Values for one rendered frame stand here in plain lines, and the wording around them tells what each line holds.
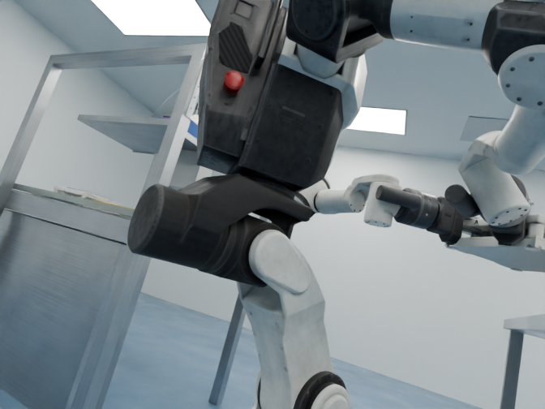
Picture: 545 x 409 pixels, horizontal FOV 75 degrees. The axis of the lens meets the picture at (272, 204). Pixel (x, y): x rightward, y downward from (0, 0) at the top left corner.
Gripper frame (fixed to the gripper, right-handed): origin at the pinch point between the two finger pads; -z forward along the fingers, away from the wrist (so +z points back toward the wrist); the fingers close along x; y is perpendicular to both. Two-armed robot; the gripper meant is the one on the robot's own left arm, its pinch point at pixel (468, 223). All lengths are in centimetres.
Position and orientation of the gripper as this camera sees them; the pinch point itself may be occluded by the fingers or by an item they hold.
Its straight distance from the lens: 101.5
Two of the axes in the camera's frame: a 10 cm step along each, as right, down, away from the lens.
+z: -9.6, -2.6, -1.0
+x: -2.4, 9.6, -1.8
